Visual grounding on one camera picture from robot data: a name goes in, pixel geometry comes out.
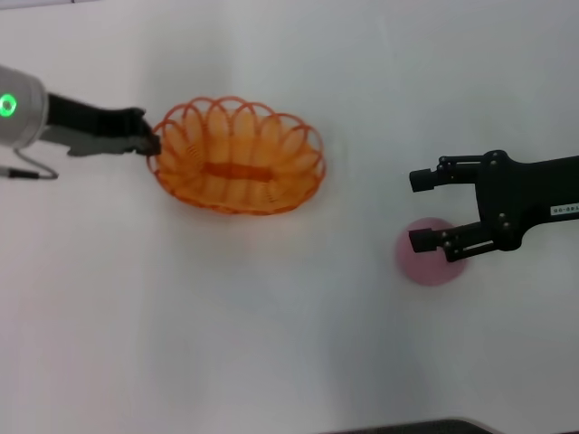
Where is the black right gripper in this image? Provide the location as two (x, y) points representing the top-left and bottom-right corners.
(408, 150), (579, 263)

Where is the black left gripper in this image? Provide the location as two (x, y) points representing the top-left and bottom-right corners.
(44, 92), (163, 158)

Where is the pink peach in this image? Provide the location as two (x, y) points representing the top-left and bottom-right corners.
(394, 217), (468, 288)

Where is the orange plastic woven basket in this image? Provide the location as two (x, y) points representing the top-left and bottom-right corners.
(145, 95), (326, 217)

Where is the black robot torso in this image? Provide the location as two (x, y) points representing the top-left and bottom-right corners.
(327, 418), (492, 434)

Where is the grey cable with black plug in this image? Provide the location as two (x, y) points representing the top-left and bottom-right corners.
(0, 146), (60, 181)

